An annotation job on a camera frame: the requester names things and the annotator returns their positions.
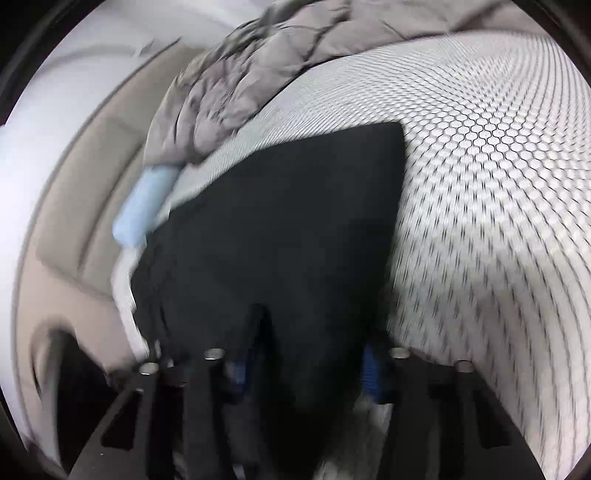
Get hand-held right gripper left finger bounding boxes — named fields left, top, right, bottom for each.
left=69, top=347, right=260, bottom=480

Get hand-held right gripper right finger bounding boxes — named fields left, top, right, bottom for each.
left=361, top=344, right=546, bottom=480

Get black pants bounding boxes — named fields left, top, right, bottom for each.
left=130, top=121, right=408, bottom=480

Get light blue pillow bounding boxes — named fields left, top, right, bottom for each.
left=113, top=165, right=179, bottom=248

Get bed with hexagon patterned sheet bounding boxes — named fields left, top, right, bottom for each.
left=111, top=32, right=591, bottom=480

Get beige padded headboard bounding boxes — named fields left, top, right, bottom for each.
left=18, top=41, right=195, bottom=416

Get grey duvet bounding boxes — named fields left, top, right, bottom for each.
left=142, top=0, right=509, bottom=168

